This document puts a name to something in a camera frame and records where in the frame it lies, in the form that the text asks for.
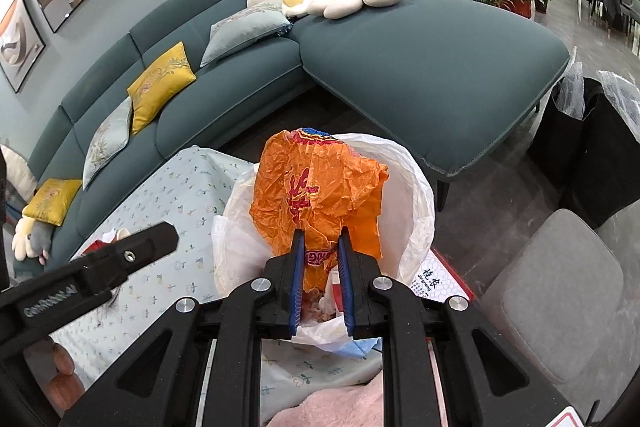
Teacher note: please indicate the grey mouse plush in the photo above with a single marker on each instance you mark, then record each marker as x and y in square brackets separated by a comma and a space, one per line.
[42, 239]

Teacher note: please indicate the teal sofa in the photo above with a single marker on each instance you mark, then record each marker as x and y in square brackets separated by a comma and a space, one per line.
[425, 72]

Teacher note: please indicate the clear bubble wrap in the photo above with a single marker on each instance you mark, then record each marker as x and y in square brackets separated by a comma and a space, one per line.
[570, 92]

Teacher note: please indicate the yellow embroidered cushion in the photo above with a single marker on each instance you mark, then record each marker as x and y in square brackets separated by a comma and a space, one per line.
[160, 82]
[50, 199]

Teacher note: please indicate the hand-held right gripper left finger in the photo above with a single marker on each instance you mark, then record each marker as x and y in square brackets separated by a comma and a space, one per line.
[295, 282]

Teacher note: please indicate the cream flower cushion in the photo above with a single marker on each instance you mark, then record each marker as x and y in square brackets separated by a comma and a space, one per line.
[20, 242]

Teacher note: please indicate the orange plastic bag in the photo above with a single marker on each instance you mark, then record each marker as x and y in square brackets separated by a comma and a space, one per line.
[325, 177]

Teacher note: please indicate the black trash bin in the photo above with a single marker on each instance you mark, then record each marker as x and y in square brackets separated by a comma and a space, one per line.
[600, 147]

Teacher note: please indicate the white tissue with red stains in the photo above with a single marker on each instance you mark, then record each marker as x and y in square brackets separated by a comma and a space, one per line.
[112, 237]

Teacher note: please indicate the pink fluffy blanket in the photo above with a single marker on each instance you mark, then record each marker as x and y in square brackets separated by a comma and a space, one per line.
[320, 407]

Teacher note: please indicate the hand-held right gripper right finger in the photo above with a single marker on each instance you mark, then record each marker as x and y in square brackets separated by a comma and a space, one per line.
[345, 282]

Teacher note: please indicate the white bag lined trash bin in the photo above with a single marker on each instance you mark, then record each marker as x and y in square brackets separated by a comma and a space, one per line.
[410, 207]

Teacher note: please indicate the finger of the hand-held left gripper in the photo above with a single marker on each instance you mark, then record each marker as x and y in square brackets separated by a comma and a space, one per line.
[130, 252]

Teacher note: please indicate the floral light blue tablecloth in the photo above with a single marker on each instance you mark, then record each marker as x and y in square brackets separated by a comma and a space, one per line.
[175, 217]

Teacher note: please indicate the white box red border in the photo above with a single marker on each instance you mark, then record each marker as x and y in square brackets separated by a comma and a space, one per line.
[440, 282]

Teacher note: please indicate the grey upholstered chair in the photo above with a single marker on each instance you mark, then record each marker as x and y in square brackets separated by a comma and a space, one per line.
[550, 287]

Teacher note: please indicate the person's left hand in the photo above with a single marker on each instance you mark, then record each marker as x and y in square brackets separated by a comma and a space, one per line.
[67, 374]

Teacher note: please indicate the light blue paper piece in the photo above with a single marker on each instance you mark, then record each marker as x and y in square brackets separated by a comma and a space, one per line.
[357, 348]

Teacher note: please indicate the light blue embroidered cushion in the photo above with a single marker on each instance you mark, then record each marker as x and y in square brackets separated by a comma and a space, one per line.
[245, 32]
[107, 137]

